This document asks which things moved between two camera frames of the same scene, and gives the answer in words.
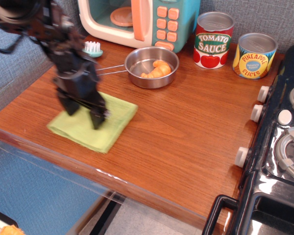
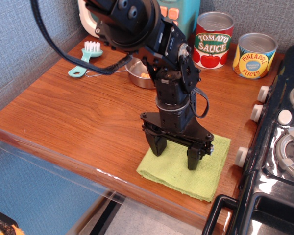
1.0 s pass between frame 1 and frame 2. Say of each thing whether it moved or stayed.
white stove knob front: stayed
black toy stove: stayed
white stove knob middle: stayed
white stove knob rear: stayed
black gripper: moved
